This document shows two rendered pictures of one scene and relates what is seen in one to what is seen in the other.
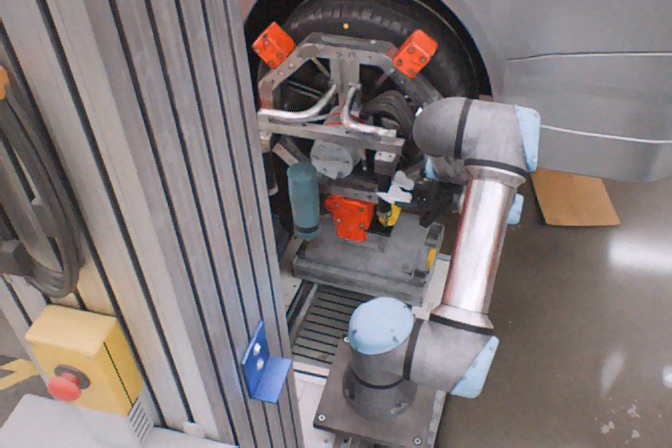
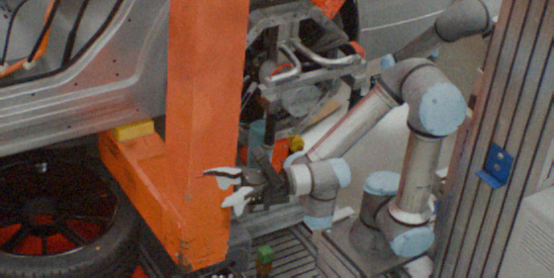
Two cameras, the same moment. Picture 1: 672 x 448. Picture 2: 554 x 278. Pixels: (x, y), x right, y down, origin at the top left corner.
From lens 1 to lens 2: 244 cm
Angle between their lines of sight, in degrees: 43
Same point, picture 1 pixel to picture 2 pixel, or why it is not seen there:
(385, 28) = not seen: outside the picture
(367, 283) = (272, 220)
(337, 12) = not seen: outside the picture
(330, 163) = (303, 104)
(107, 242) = not seen: outside the picture
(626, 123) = (430, 4)
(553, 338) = not seen: hidden behind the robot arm
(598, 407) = not seen: hidden behind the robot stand
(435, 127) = (474, 18)
